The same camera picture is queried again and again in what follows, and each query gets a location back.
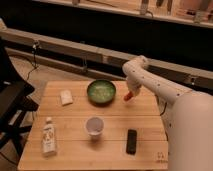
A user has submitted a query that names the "black remote control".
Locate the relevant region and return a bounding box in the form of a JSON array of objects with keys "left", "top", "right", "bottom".
[{"left": 126, "top": 129, "right": 137, "bottom": 155}]

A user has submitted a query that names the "clear plastic bottle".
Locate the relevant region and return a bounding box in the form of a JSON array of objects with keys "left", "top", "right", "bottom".
[{"left": 42, "top": 117, "right": 56, "bottom": 156}]

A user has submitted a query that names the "black cable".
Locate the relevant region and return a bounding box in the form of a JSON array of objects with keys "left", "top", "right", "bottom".
[{"left": 25, "top": 41, "right": 40, "bottom": 82}]

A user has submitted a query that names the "white paper cup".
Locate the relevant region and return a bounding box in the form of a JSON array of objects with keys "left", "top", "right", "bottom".
[{"left": 86, "top": 117, "right": 104, "bottom": 139}]

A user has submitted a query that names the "white sponge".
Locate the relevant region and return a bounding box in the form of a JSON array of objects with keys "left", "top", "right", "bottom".
[{"left": 60, "top": 90, "right": 73, "bottom": 106}]

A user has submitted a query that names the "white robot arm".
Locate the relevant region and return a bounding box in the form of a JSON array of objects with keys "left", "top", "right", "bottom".
[{"left": 122, "top": 55, "right": 213, "bottom": 171}]

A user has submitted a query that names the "wooden table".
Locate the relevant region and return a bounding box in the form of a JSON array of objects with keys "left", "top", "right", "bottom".
[{"left": 18, "top": 81, "right": 168, "bottom": 171}]

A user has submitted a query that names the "green bowl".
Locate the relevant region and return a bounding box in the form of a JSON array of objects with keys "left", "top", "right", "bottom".
[{"left": 87, "top": 79, "right": 116, "bottom": 104}]

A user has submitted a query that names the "black chair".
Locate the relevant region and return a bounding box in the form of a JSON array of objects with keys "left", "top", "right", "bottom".
[{"left": 0, "top": 37, "right": 38, "bottom": 156}]

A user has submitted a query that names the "red orange pepper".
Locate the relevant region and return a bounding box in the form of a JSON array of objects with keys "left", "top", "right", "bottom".
[{"left": 124, "top": 92, "right": 133, "bottom": 101}]

